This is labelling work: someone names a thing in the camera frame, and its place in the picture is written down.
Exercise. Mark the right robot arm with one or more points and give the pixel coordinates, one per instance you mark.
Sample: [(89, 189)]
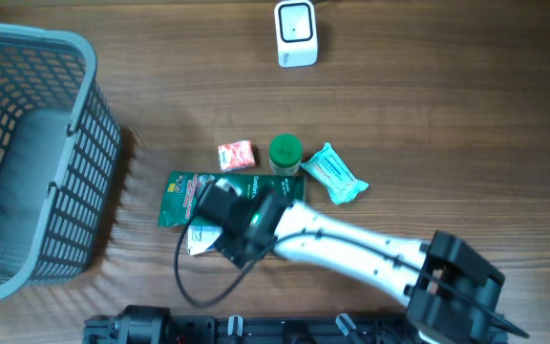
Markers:
[(450, 292)]

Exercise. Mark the grey plastic mesh basket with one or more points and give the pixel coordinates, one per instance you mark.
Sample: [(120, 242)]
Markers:
[(59, 145)]

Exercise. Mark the teal tissue pack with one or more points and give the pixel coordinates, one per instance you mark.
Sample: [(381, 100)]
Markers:
[(327, 167)]

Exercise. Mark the green detergent pouch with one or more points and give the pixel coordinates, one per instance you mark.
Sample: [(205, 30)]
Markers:
[(183, 189)]

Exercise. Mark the red orange small packet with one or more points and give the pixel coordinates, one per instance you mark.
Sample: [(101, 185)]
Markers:
[(236, 155)]

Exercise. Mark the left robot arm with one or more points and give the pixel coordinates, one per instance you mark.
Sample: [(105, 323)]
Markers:
[(134, 325)]

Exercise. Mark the green lid jar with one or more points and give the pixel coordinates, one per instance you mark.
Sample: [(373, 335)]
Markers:
[(285, 154)]

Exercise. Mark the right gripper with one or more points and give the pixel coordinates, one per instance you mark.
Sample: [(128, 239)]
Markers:
[(227, 244)]

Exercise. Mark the white plaster box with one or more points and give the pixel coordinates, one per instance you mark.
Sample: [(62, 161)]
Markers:
[(201, 239)]

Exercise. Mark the white barcode scanner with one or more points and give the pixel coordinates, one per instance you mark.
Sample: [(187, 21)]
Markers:
[(296, 33)]

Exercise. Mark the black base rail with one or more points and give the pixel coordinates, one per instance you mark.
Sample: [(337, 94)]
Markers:
[(382, 329)]

